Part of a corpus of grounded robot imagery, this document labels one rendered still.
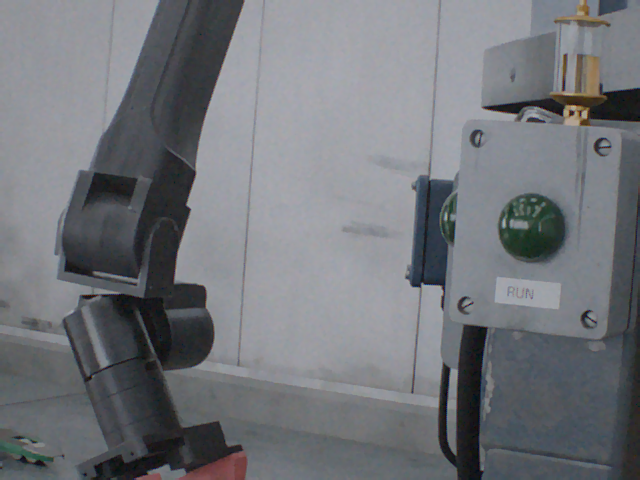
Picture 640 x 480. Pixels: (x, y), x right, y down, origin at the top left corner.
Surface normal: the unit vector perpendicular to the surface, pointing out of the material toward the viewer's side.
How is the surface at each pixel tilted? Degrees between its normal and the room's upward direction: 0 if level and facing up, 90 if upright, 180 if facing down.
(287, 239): 90
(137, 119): 69
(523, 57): 90
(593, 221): 90
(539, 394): 90
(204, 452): 60
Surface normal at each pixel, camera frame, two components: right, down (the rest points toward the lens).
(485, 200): -0.50, 0.01
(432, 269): -0.07, 0.05
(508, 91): -0.99, -0.06
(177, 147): 0.89, -0.12
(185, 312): 0.73, -0.56
